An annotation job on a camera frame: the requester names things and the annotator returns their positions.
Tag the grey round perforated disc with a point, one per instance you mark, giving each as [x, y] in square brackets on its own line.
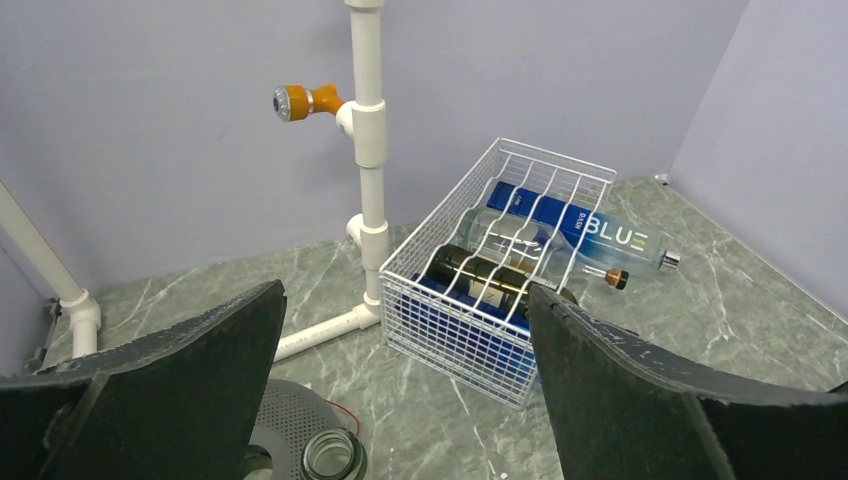
[289, 415]

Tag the blue bottle in rack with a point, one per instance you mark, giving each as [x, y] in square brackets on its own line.
[493, 339]

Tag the white PVC pipe frame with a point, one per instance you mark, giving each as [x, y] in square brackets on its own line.
[147, 139]

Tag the blue glass bottle silver cap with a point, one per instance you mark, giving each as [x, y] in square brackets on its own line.
[603, 241]

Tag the orange nozzle on pipe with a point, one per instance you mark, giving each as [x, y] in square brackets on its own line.
[296, 102]

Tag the white wire wine rack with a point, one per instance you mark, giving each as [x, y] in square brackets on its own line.
[525, 166]

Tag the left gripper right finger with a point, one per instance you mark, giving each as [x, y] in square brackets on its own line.
[621, 407]

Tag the clear bottle copper cap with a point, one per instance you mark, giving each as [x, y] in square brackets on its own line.
[531, 247]

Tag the dark green wine bottle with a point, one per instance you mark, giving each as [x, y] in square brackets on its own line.
[500, 291]

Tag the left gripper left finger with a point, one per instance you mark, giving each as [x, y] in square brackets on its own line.
[178, 403]

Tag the clear glass bottle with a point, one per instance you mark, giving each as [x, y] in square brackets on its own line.
[334, 453]

